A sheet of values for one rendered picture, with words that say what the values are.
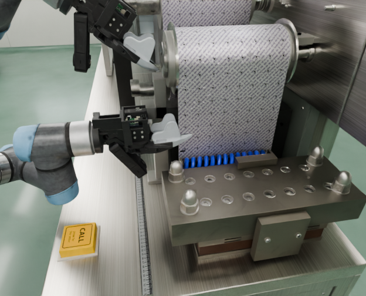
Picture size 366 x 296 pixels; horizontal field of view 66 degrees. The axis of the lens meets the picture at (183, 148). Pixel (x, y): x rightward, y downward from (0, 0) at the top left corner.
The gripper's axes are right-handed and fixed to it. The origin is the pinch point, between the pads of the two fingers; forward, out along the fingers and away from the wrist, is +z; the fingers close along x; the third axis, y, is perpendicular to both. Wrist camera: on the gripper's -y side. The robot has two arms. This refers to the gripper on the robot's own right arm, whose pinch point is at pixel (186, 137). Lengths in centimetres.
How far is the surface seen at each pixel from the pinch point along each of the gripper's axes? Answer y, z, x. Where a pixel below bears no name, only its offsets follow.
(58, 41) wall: -97, -149, 556
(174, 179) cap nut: -5.0, -4.1, -8.4
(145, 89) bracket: 9.0, -8.1, 8.0
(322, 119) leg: -7.2, 46.1, 14.6
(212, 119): 4.1, 5.9, -0.2
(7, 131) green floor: -109, -141, 218
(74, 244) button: -16.5, -26.3, -12.1
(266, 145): -4.4, 20.3, -0.3
